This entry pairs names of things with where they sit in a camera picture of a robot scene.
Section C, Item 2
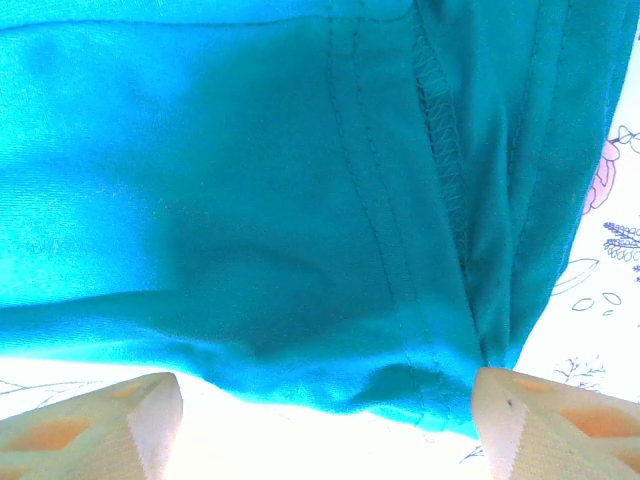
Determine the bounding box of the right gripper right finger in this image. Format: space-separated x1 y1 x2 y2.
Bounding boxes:
472 367 640 480

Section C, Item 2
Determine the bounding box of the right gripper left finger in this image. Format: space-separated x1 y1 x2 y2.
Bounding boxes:
0 372 184 480

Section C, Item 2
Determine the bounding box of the teal printed t-shirt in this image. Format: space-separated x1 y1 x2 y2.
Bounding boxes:
0 0 640 442

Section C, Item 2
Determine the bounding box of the floral tablecloth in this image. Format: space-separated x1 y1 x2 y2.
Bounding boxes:
0 29 640 480

